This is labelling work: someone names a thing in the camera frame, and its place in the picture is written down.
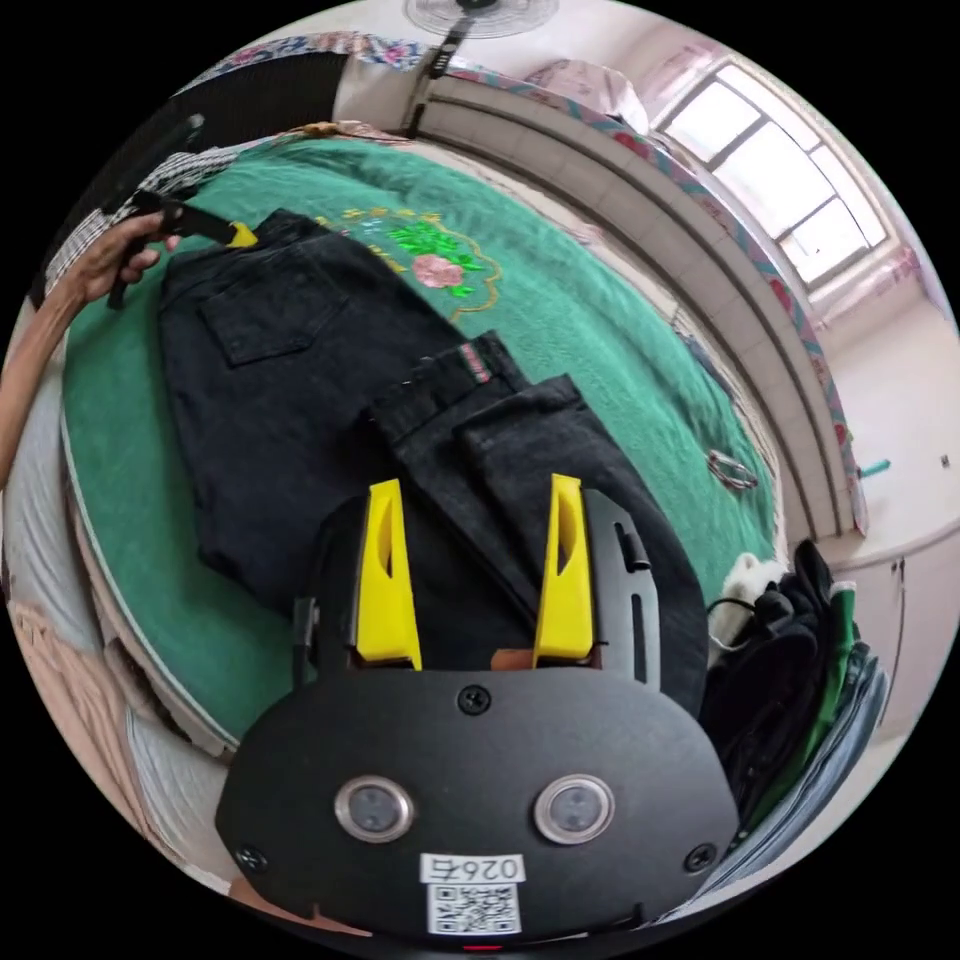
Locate standing fan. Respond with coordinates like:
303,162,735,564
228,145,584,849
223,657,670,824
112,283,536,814
403,0,561,142

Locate metal ring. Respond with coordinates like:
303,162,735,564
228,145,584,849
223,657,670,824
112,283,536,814
707,449,760,492

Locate window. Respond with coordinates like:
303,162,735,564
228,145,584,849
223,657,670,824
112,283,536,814
650,59,895,295

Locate person's left forearm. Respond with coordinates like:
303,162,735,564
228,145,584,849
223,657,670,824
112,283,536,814
0,283,84,481

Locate pile of clothes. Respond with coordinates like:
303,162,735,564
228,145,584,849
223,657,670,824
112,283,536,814
700,539,895,853

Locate black long pants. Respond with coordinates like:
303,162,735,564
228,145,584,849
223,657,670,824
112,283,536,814
158,208,711,723

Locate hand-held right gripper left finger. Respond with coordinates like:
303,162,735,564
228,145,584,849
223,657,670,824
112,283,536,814
355,479,424,671

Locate person's left hand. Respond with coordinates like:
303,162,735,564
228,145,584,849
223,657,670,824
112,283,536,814
74,210,181,303

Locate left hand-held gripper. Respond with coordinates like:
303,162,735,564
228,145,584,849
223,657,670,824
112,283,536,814
106,188,260,311

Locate bed with green cover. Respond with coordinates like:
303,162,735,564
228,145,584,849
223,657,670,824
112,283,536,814
0,123,789,894

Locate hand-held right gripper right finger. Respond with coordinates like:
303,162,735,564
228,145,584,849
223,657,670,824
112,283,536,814
531,473,595,669

